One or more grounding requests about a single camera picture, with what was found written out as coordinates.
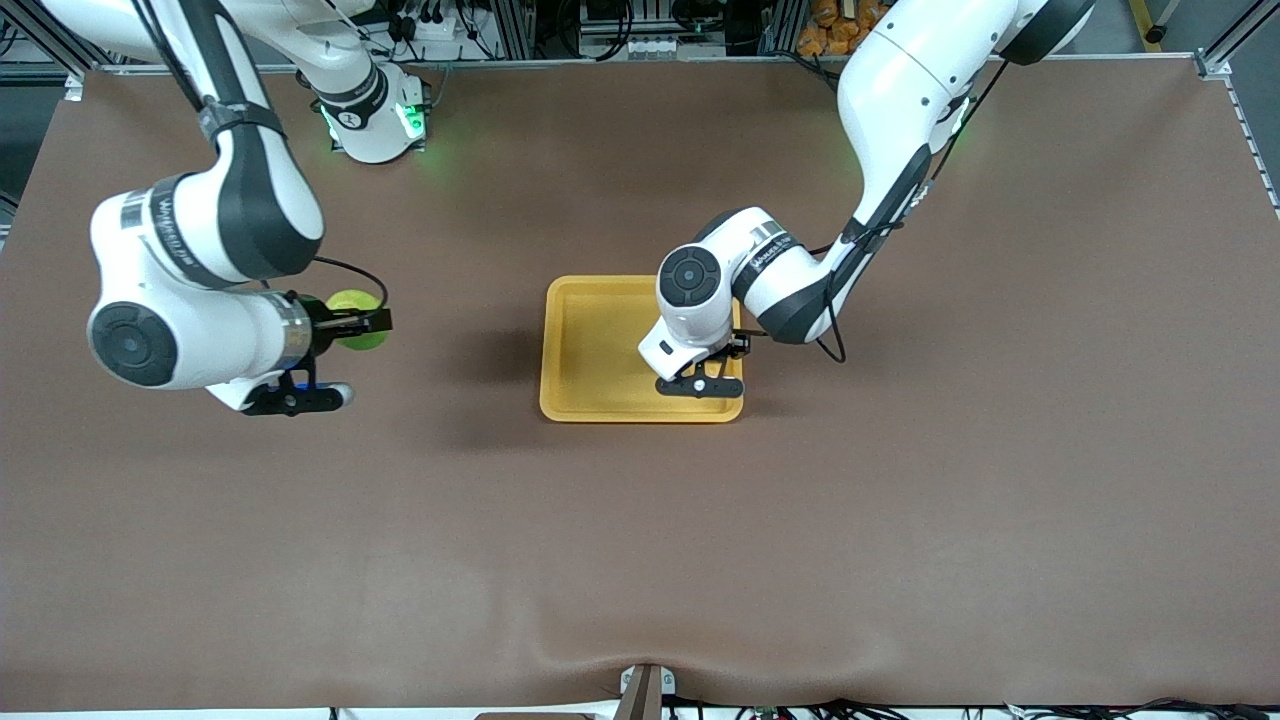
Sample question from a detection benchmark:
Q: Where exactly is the aluminium frame profile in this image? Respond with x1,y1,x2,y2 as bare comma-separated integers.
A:
0,0,76,71
480,0,536,61
760,0,806,56
1195,0,1280,81

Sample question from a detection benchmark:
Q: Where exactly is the white power strip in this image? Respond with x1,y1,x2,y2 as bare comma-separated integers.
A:
385,8,471,46

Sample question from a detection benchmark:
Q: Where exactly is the green apple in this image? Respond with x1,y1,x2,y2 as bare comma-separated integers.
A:
326,289,391,352

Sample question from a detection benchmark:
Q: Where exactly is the yellow plastic tray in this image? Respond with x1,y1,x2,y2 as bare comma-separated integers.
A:
539,275,744,424

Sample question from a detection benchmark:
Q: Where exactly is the grey electronics box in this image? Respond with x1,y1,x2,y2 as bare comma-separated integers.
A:
575,0,731,61

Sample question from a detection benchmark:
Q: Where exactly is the grey metal camera bracket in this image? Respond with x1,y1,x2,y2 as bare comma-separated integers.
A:
615,663,678,720

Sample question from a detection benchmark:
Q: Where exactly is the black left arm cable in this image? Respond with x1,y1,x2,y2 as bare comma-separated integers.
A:
805,60,1006,364

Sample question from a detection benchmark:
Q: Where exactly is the grey base connector panel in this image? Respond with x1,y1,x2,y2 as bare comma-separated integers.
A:
400,78,433,143

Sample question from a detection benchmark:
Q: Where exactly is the brown table mat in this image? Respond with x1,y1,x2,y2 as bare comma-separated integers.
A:
0,58,1280,713

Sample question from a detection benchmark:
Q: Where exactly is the silver table edge rail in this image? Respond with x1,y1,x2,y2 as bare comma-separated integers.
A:
65,55,1216,76

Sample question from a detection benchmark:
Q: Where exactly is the pile of orange packs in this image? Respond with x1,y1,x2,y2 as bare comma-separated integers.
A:
797,0,886,56

